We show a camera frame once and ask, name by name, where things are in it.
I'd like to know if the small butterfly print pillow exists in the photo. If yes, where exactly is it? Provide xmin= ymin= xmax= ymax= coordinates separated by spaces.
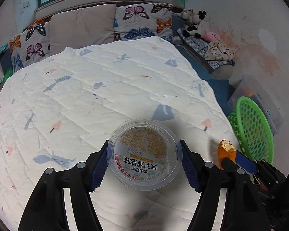
xmin=9 ymin=22 xmax=50 ymax=73

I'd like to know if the beige sofa cushion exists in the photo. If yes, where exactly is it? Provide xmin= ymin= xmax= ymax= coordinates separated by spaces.
xmin=50 ymin=4 xmax=116 ymax=55

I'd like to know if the green plastic mesh basket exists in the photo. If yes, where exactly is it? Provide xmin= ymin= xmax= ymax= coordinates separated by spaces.
xmin=228 ymin=96 xmax=274 ymax=164

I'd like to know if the blue sofa cover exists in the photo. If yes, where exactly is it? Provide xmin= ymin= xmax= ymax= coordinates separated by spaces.
xmin=172 ymin=13 xmax=235 ymax=116

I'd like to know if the white quilted blanket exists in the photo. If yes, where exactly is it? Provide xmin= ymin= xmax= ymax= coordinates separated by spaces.
xmin=0 ymin=37 xmax=238 ymax=230

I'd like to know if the clear jelly cup with label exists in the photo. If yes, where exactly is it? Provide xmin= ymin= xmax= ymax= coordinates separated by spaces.
xmin=107 ymin=119 xmax=183 ymax=191

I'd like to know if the large butterfly print pillow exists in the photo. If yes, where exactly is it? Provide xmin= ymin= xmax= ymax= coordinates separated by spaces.
xmin=114 ymin=3 xmax=173 ymax=42

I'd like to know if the blue white patterned mat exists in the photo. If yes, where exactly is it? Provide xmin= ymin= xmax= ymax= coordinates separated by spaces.
xmin=176 ymin=28 xmax=235 ymax=73

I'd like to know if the pink plush toy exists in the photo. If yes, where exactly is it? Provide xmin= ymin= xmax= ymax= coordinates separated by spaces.
xmin=202 ymin=30 xmax=220 ymax=42

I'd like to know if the cream spotted cloth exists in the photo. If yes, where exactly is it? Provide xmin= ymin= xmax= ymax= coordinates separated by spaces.
xmin=204 ymin=41 xmax=235 ymax=62

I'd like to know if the clear plastic storage bin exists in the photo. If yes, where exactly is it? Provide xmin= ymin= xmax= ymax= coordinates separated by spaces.
xmin=228 ymin=74 xmax=283 ymax=135

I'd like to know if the orange gold foil wrapper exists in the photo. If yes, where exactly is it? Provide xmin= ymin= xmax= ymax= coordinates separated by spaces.
xmin=217 ymin=140 xmax=236 ymax=169

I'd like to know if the black white cow plush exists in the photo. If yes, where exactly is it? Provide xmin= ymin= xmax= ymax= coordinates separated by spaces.
xmin=177 ymin=9 xmax=209 ymax=39

